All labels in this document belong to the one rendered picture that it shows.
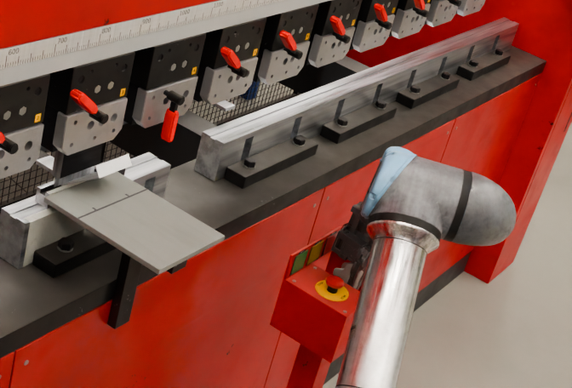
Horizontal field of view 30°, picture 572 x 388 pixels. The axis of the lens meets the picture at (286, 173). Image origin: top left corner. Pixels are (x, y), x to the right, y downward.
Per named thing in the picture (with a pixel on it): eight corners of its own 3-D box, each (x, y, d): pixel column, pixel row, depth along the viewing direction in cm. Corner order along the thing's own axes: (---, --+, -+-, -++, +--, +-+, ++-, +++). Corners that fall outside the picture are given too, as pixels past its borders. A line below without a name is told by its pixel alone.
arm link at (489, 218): (546, 189, 163) (484, 198, 212) (477, 168, 164) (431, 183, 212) (525, 262, 163) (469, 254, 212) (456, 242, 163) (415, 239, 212)
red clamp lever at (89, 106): (85, 92, 168) (111, 116, 177) (66, 82, 170) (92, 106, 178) (78, 101, 168) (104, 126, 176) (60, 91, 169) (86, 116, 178)
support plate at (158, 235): (158, 275, 173) (159, 270, 173) (42, 202, 184) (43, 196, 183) (224, 240, 187) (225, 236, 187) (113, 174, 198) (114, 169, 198)
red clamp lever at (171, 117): (169, 145, 196) (180, 98, 192) (152, 135, 198) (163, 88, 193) (175, 142, 197) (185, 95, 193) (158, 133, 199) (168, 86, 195)
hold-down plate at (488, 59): (471, 81, 325) (473, 72, 324) (455, 74, 327) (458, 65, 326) (508, 63, 349) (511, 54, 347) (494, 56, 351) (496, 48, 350)
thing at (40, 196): (47, 208, 186) (49, 194, 184) (34, 201, 187) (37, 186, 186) (123, 178, 202) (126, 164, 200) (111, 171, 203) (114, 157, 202)
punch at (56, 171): (58, 190, 187) (65, 142, 182) (49, 185, 188) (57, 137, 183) (97, 174, 195) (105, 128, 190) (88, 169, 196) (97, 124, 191)
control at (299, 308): (330, 363, 219) (354, 293, 211) (269, 324, 226) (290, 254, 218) (378, 327, 235) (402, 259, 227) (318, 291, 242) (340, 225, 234)
